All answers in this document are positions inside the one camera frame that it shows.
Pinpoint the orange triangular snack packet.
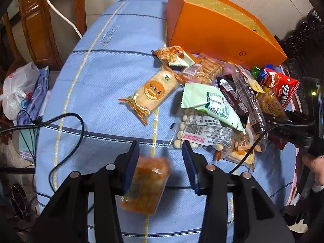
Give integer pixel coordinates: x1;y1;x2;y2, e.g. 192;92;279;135
152;45;196;67

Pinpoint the brown wooden chair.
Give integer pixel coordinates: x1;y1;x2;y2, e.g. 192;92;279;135
2;0;88;70

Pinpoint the yellow round biscuit packet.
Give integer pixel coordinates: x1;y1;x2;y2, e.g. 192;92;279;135
257;91;289;122

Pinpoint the long clear brown snack packet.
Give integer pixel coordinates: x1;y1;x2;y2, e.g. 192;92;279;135
228;63;269;153

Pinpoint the clear packet of biscuits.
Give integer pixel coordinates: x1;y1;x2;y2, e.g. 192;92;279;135
214;132;256;171

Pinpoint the rice cracker packet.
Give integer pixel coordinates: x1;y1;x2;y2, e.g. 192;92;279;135
118;68;186;126

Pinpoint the small yellow snack packet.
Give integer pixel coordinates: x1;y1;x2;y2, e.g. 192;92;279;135
250;80;265;93

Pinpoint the pale green snack packet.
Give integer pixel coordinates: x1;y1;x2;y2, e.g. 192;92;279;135
180;83;246;135

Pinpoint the twisted cookie packet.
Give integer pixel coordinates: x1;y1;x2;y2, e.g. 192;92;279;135
181;54;228;84

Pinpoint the blue striped cloth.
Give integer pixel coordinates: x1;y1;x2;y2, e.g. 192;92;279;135
18;66;51;132

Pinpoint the orange clear snack packet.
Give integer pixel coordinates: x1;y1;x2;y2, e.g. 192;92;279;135
119;156;172;216

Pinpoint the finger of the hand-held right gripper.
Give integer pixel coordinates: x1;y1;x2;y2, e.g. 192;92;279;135
263;123;308;145
283;109;310;125

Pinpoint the orange cardboard box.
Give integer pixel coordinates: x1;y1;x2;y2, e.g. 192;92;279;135
166;0;288;70

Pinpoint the red snack packet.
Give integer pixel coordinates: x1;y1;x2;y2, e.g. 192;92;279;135
258;67;299;109

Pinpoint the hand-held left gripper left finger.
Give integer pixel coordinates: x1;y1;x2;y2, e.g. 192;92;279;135
28;140;140;243

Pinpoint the blue striped blanket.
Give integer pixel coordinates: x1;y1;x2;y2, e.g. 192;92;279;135
35;0;299;243

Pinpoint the black cable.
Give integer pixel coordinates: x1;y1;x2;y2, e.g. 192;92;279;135
228;129;271;176
0;113;85;198

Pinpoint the white plastic bag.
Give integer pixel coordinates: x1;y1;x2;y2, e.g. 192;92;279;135
0;62;41;120

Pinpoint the clear packet of white balls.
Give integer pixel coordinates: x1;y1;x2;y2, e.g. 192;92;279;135
172;108;234;149

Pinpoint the white cable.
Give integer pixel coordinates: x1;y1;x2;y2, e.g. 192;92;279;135
32;0;83;39

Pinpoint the brown chocolate bar packet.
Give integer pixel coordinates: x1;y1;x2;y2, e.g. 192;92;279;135
217;78;250;118

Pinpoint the person's right hand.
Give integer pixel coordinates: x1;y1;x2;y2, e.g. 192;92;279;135
301;154;324;186

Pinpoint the dark round object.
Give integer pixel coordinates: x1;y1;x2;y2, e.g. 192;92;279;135
10;182;33;218

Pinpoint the dark carved wooden headboard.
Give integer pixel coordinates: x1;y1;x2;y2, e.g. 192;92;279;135
276;7;324;81

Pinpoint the pink sheet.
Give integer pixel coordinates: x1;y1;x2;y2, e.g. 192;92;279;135
283;96;304;207

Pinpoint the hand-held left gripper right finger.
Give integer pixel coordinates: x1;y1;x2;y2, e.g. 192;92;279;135
182;140;295;243

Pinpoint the person's right forearm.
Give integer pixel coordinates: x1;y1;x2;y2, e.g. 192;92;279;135
296;180;324;233

